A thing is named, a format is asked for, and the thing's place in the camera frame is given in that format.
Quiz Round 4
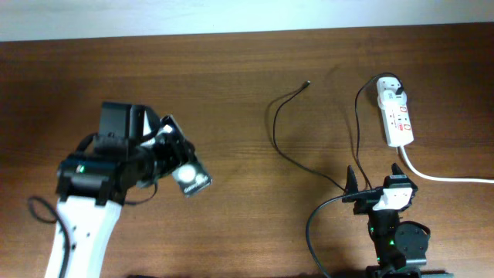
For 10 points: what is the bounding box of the black Galaxy smartphone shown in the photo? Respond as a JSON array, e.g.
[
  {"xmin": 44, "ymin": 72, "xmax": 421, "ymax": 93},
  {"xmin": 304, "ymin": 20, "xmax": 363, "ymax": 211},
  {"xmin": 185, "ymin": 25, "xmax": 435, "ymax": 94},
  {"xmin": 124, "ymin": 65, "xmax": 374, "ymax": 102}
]
[{"xmin": 171, "ymin": 119, "xmax": 213, "ymax": 198}]

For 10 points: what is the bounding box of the black charging cable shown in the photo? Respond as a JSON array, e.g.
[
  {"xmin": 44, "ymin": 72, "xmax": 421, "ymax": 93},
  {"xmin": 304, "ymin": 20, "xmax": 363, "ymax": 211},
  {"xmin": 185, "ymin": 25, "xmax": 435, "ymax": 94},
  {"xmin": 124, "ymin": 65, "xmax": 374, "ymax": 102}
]
[{"xmin": 272, "ymin": 73, "xmax": 406, "ymax": 192}]

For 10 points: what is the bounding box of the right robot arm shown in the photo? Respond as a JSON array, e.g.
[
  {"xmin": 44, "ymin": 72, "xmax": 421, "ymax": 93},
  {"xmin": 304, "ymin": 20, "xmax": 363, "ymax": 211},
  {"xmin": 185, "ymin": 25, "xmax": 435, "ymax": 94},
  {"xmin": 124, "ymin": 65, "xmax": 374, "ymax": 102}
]
[{"xmin": 343, "ymin": 164, "xmax": 431, "ymax": 277}]

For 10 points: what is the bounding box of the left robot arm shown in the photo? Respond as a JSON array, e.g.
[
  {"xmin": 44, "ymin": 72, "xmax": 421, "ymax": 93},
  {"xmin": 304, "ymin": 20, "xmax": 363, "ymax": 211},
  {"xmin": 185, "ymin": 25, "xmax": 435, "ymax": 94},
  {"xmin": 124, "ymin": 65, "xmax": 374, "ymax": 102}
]
[{"xmin": 46, "ymin": 102, "xmax": 212, "ymax": 277}]

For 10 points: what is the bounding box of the white charger plug adapter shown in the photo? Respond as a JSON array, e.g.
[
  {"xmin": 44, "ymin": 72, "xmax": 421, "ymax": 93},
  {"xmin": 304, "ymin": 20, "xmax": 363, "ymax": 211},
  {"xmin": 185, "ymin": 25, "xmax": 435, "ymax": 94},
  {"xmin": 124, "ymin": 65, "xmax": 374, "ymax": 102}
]
[{"xmin": 377, "ymin": 76, "xmax": 408, "ymax": 110}]

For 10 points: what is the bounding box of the white power strip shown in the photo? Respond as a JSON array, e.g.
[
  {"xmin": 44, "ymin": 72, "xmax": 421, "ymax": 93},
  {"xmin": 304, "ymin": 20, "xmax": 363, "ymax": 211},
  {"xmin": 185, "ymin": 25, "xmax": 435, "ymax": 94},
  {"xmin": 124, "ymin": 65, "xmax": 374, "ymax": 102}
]
[{"xmin": 376, "ymin": 76, "xmax": 414, "ymax": 148}]

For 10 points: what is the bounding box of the white power strip cord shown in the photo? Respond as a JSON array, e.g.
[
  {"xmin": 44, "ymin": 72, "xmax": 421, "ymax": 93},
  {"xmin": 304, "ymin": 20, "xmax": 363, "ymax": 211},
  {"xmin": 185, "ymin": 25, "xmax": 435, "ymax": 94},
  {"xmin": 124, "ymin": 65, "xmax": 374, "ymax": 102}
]
[{"xmin": 398, "ymin": 145, "xmax": 494, "ymax": 185}]

